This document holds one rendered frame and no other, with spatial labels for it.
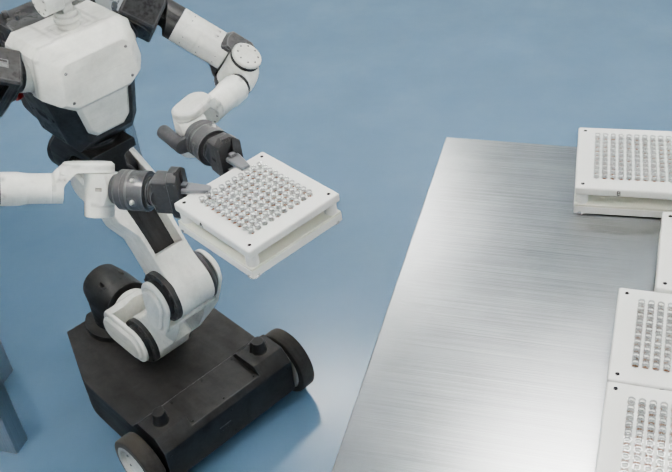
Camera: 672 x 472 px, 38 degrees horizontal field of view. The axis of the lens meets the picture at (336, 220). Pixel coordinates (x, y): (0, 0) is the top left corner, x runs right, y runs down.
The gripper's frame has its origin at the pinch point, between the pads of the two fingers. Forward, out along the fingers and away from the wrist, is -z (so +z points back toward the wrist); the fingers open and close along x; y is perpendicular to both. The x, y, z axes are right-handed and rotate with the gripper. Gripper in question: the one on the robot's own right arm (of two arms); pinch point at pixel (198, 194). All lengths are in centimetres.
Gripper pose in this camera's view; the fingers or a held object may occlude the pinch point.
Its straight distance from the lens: 209.7
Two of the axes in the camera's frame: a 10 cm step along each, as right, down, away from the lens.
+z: -9.6, -0.7, 2.6
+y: -2.4, 6.0, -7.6
